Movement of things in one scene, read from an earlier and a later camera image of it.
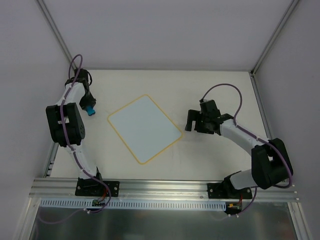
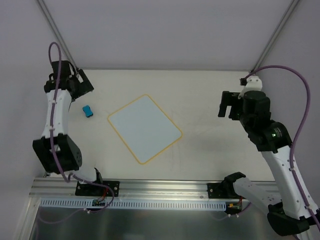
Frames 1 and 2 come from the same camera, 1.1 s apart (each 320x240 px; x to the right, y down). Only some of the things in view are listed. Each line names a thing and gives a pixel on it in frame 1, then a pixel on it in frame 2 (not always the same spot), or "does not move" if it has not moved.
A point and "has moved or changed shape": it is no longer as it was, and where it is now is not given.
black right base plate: (220, 190) does not move
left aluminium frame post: (53, 25) does not move
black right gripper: (198, 121) -> (230, 103)
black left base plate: (88, 187) does not move
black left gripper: (87, 101) -> (83, 83)
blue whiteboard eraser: (90, 110) has moved or changed shape
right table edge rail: (262, 105) does not move
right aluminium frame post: (274, 37) does not move
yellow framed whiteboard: (145, 128) does not move
